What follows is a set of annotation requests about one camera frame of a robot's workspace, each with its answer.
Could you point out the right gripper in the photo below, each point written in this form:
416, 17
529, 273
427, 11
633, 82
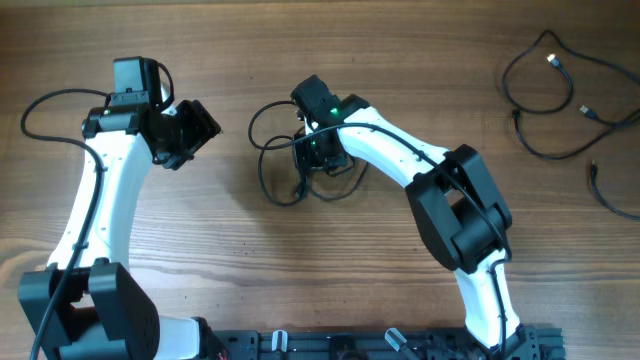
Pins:
305, 162

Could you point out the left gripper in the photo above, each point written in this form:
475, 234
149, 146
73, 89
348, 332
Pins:
204, 128

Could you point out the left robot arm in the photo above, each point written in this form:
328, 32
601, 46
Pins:
85, 304

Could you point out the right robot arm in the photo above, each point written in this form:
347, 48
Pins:
460, 215

